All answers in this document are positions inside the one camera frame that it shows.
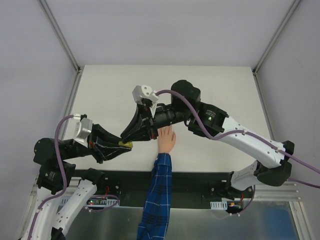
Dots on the person's hand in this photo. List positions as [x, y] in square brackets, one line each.
[166, 139]

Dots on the white cable duct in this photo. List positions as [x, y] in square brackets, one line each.
[219, 205]
[97, 202]

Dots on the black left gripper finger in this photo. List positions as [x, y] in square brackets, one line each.
[102, 137]
[110, 152]

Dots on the aluminium table edge rail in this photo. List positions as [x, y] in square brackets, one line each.
[62, 124]

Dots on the left aluminium frame post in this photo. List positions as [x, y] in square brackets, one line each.
[44, 5]

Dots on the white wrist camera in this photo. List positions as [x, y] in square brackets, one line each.
[144, 95]
[83, 129]

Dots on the blue plaid sleeve forearm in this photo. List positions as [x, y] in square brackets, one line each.
[157, 206]

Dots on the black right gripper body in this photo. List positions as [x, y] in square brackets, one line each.
[146, 120]

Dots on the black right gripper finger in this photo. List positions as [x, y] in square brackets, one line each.
[136, 122]
[136, 136]

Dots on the aluminium frame post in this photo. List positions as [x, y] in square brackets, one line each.
[293, 7]
[44, 5]

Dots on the yellow nail polish bottle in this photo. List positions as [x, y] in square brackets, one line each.
[127, 145]

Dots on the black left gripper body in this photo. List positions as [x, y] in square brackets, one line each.
[94, 144]

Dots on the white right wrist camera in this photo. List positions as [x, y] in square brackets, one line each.
[144, 95]

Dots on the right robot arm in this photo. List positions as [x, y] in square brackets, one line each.
[182, 103]

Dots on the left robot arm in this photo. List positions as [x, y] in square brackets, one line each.
[48, 221]

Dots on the right white cable duct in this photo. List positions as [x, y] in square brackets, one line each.
[219, 205]

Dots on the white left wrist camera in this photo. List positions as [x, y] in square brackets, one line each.
[83, 129]

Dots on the left white cable duct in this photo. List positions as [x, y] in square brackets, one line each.
[97, 202]

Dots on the right aluminium frame post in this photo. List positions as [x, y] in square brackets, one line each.
[293, 7]

